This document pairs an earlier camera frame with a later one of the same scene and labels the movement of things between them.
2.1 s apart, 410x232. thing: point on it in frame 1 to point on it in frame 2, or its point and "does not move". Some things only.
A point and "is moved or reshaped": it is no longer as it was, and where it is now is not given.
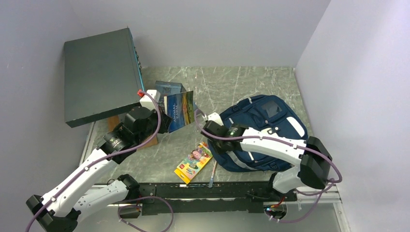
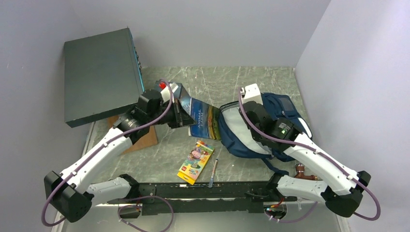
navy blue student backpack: (268, 111) is moved or reshaped
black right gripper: (218, 149) to (248, 127)
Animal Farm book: (180, 108) is moved or reshaped
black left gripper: (165, 120) to (181, 116)
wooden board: (114, 122) does not move
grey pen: (211, 180) does not move
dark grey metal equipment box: (103, 75) does not move
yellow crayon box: (195, 162) does not move
